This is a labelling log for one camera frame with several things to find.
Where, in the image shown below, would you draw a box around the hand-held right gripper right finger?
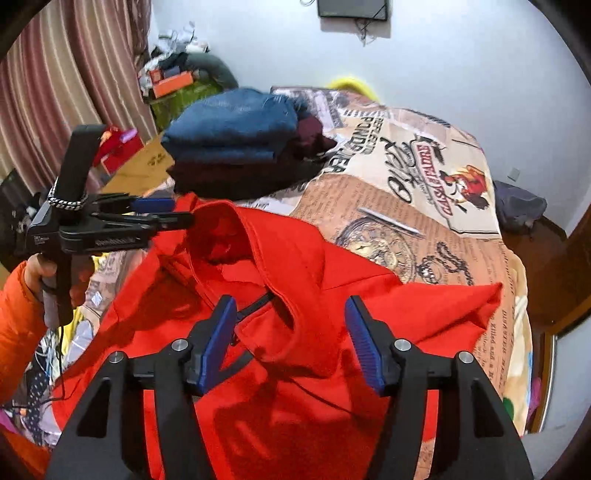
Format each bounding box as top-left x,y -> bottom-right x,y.
344,295 -> 534,480

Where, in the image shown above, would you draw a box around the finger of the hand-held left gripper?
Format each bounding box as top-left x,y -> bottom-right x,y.
95,210 -> 197,232
97,194 -> 176,215

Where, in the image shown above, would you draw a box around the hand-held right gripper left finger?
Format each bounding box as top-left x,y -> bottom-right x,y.
46,295 -> 238,480

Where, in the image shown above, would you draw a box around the red zip jacket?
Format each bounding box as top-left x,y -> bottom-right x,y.
51,194 -> 504,480

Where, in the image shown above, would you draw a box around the person's left hand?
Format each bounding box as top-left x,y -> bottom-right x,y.
23,253 -> 95,308

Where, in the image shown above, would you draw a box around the cardboard box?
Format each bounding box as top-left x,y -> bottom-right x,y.
99,134 -> 176,195

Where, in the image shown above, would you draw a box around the red plush toy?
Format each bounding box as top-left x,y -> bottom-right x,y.
92,124 -> 146,174

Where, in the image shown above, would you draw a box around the folded blue jeans stack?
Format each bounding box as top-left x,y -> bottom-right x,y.
167,115 -> 338,201

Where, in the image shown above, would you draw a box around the orange box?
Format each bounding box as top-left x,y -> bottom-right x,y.
151,70 -> 195,99

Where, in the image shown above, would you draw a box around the printed newspaper-pattern bedsheet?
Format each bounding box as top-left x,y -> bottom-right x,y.
28,85 -> 534,480

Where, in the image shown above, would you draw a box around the grey plush pillow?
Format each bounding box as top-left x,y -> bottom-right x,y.
187,53 -> 238,88

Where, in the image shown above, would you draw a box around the pile of mixed clutter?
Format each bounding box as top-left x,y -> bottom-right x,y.
139,21 -> 208,88

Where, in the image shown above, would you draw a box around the striped pink beige curtain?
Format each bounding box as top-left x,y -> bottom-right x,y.
0,0 -> 160,185

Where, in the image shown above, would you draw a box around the pink slipper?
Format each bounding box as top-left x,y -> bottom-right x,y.
526,376 -> 542,418

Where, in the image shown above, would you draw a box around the grey backpack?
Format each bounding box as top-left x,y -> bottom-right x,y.
493,180 -> 548,232

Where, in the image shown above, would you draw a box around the white sliding door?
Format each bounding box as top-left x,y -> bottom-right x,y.
538,318 -> 591,435

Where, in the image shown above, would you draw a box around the yellow foam tube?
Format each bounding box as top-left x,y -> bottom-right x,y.
329,76 -> 380,100

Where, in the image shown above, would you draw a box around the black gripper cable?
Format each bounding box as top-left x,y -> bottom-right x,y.
14,323 -> 66,411

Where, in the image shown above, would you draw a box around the black monitor cables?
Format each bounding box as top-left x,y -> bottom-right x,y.
353,18 -> 377,47

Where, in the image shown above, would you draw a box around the small black wall monitor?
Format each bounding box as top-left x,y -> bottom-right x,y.
317,0 -> 389,21

